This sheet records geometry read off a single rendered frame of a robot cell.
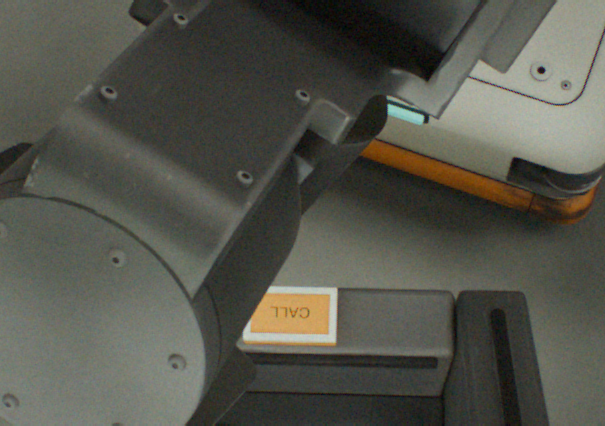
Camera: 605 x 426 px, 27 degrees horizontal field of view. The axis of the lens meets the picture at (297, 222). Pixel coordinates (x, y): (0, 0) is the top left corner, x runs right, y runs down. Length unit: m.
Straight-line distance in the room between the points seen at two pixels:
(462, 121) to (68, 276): 1.26
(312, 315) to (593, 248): 1.07
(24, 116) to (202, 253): 1.61
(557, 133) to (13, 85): 0.80
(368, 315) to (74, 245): 0.47
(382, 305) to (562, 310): 1.01
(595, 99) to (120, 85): 1.27
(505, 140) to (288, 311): 0.83
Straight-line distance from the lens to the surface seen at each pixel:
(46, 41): 1.85
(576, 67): 1.49
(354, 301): 0.68
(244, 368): 0.37
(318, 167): 0.29
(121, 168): 0.21
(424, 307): 0.68
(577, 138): 1.46
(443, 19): 0.26
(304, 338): 0.66
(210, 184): 0.21
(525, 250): 1.69
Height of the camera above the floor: 1.61
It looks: 72 degrees down
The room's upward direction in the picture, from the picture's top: 10 degrees counter-clockwise
